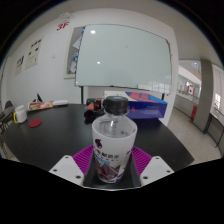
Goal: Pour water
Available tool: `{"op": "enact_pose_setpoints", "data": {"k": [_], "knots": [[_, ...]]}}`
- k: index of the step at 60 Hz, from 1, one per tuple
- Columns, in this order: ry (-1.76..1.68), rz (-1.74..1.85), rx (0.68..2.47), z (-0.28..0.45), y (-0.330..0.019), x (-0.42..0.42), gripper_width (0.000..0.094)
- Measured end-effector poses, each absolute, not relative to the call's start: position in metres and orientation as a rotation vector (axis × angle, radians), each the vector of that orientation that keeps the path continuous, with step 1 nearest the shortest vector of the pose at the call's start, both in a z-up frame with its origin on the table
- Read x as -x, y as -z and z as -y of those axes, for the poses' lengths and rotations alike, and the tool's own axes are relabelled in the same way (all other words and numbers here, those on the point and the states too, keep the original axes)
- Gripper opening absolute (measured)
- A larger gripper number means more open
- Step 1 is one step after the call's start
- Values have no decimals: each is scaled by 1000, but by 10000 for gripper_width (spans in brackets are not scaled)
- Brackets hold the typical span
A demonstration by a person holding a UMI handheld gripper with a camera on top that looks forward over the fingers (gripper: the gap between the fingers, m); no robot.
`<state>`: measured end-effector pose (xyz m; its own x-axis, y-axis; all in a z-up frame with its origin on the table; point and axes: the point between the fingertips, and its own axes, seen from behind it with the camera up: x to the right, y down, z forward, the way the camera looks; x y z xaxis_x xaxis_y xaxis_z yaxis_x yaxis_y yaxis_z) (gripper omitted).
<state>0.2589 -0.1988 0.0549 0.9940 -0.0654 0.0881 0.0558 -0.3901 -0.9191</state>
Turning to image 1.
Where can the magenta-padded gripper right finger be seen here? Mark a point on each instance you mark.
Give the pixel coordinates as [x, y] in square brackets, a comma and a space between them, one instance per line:
[156, 168]

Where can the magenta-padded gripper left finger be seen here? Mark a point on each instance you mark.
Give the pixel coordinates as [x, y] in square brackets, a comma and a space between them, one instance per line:
[66, 168]

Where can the clear bottle with black cap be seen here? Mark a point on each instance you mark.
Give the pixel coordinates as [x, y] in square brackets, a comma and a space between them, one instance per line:
[113, 146]

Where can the flat round red coaster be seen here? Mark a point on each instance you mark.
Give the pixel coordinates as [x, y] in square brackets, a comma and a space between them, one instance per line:
[35, 123]

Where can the black and red device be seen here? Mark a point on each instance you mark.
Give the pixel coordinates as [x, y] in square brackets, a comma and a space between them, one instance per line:
[91, 113]

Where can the blue cardboard box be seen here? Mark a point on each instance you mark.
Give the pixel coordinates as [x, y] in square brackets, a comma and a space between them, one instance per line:
[146, 106]

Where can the dark grey chair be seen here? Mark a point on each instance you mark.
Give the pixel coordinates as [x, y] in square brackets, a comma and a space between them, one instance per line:
[9, 104]

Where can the grey notice board with papers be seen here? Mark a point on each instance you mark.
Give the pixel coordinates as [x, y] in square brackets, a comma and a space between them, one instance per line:
[71, 56]

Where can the large glass whiteboard on stand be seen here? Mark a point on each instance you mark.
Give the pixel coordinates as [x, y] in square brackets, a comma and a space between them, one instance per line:
[123, 56]

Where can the red floor number sign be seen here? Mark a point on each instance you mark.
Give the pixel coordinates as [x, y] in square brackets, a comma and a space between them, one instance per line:
[62, 26]

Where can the white wall switch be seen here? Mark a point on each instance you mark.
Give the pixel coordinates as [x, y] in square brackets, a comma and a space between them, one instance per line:
[53, 56]

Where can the small white wall poster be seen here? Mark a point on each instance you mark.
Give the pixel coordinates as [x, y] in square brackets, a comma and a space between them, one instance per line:
[19, 65]

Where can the large white wall poster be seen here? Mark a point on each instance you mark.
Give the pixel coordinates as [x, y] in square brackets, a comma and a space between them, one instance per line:
[34, 52]

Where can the white wall-mounted fixture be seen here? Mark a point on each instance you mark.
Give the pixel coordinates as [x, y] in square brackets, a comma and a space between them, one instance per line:
[66, 16]

